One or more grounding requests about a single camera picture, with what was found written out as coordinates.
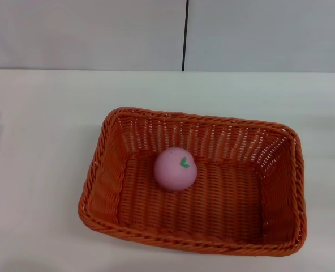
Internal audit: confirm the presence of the pink toy peach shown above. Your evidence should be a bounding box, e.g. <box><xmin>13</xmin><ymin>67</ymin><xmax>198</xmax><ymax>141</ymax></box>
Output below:
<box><xmin>154</xmin><ymin>147</ymin><xmax>198</xmax><ymax>192</ymax></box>

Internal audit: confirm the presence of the orange woven plastic basket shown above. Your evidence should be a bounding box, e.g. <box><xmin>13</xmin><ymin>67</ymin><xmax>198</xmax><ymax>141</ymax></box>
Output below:
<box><xmin>78</xmin><ymin>107</ymin><xmax>308</xmax><ymax>257</ymax></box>

